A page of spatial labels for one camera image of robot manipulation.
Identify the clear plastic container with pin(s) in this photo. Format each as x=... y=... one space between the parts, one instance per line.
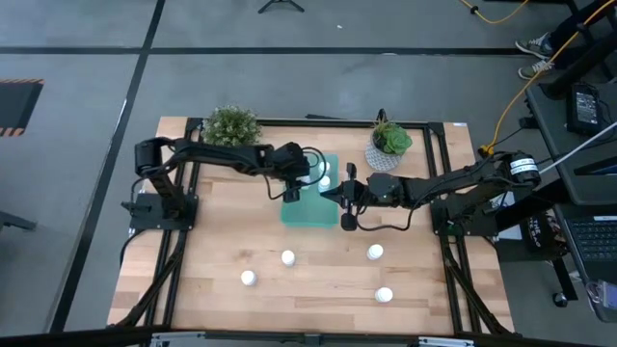
x=605 y=299

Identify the black laptop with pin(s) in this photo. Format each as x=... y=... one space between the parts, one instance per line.
x=593 y=236

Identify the black aluminium table frame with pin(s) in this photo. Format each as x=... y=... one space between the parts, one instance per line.
x=313 y=123

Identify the black tripod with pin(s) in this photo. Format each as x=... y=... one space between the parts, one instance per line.
x=282 y=1

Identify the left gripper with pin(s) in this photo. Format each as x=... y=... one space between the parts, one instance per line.
x=291 y=161

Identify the bushy green potted plant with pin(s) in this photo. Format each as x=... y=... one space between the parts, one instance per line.
x=231 y=127

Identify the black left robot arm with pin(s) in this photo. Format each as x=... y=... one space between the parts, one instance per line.
x=217 y=156

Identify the dark chair base leg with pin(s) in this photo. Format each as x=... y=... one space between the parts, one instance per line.
x=14 y=221

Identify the person's shoe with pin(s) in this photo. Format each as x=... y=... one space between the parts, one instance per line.
x=535 y=70
x=535 y=46

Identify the teal translucent plastic basket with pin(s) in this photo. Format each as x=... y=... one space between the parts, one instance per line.
x=308 y=214

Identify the black desk foot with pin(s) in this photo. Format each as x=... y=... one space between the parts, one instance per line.
x=573 y=72

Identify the black desk leg with caster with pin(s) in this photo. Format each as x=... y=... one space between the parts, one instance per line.
x=561 y=299

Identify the silver metal bracket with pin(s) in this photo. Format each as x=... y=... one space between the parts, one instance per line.
x=446 y=342
x=178 y=339

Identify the black desk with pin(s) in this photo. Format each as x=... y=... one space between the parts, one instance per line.
x=549 y=125

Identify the succulent in patterned white pot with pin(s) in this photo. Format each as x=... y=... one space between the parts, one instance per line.
x=385 y=149

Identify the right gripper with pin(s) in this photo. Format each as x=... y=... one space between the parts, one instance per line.
x=367 y=192

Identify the black mat with hazard stripes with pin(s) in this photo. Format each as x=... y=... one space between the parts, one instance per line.
x=17 y=103

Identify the black bag with white print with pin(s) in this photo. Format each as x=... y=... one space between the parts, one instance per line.
x=536 y=231

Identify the black power adapter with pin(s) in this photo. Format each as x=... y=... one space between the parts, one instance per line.
x=584 y=108

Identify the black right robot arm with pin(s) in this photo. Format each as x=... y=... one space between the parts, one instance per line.
x=448 y=185

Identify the black clamp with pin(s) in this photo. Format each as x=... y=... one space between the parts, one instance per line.
x=382 y=114

